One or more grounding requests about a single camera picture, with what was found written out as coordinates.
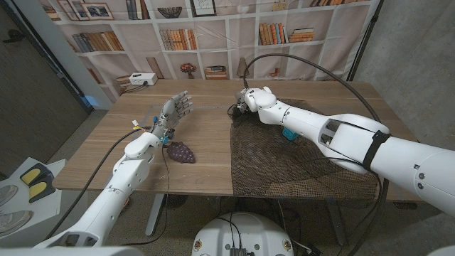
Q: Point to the black round floor object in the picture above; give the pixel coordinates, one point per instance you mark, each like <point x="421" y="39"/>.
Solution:
<point x="175" y="201"/>

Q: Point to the white power strip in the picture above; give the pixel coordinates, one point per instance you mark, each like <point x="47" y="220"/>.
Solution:
<point x="143" y="79"/>

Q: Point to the dark grey perforated panel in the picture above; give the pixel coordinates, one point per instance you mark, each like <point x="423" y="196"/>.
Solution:
<point x="35" y="106"/>

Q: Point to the teal cup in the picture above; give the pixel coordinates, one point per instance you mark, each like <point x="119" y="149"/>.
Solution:
<point x="289" y="134"/>

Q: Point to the white table leg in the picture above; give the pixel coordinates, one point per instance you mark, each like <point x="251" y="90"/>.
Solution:
<point x="155" y="213"/>

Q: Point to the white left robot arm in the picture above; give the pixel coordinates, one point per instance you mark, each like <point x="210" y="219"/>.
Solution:
<point x="124" y="177"/>

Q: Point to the white floor mat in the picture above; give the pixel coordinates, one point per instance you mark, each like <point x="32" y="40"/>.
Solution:
<point x="42" y="213"/>

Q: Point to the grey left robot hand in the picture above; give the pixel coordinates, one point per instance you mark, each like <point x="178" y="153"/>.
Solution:
<point x="168" y="113"/>

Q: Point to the purple grape bunch toy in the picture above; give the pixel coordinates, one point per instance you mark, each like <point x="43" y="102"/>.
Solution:
<point x="181" y="153"/>

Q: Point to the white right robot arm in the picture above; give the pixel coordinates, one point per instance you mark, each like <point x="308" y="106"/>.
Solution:
<point x="355" y="138"/>

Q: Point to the black backdrop stand pole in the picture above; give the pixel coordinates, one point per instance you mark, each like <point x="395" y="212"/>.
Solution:
<point x="362" y="42"/>

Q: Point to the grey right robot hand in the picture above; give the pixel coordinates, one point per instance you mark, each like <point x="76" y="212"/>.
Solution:
<point x="241" y="101"/>

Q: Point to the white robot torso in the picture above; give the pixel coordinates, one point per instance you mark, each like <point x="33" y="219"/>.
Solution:
<point x="245" y="231"/>

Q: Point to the grey table leg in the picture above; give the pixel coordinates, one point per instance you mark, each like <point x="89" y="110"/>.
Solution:
<point x="337" y="224"/>

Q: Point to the yellow black foot pedal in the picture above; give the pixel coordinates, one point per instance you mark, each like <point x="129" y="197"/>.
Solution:
<point x="31" y="175"/>
<point x="39" y="190"/>

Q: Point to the printed bookshelf backdrop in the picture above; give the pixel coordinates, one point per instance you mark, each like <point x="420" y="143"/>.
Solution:
<point x="213" y="53"/>

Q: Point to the small grey metal hub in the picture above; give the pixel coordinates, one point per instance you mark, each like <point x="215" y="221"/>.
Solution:
<point x="238" y="252"/>

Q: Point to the dark brown mesh netting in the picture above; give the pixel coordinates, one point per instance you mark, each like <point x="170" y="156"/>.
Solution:
<point x="266" y="163"/>

